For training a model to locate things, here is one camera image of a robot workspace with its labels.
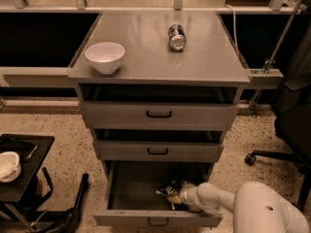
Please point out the blue chip bag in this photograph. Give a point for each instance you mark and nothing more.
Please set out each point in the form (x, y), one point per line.
(172, 187)

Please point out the blue silver soda can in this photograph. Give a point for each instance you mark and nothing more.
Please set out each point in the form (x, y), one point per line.
(177, 37)

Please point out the grey drawer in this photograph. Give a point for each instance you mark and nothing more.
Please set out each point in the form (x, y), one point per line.
(154, 106)
(131, 198)
(158, 145)

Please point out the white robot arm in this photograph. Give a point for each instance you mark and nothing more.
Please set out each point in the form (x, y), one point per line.
(256, 208)

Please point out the dark tablet device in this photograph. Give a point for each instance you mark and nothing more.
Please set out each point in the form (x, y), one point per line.
(25, 149)

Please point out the white ceramic bowl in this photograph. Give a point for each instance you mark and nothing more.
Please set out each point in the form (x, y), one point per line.
(106, 57)

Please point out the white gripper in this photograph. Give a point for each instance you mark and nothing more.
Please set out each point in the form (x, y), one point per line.
(187, 194)

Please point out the metal diagonal rod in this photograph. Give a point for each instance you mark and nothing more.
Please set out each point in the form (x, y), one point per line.
(274, 4)

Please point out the black side table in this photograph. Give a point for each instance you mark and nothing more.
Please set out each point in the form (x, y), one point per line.
(16, 196)

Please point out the grey top drawer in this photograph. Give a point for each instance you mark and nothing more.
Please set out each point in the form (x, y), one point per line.
(154, 106)

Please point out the black office chair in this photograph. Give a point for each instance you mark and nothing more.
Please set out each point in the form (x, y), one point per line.
(292, 107)

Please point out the grey middle drawer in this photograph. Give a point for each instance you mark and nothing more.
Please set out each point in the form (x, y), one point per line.
(158, 145)

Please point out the white cup on table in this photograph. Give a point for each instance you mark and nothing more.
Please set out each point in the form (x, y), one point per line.
(10, 167)

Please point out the grey bottom drawer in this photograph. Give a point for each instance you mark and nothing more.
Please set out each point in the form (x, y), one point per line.
(131, 198)

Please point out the grey metal drawer cabinet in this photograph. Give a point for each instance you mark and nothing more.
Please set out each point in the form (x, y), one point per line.
(208, 59)

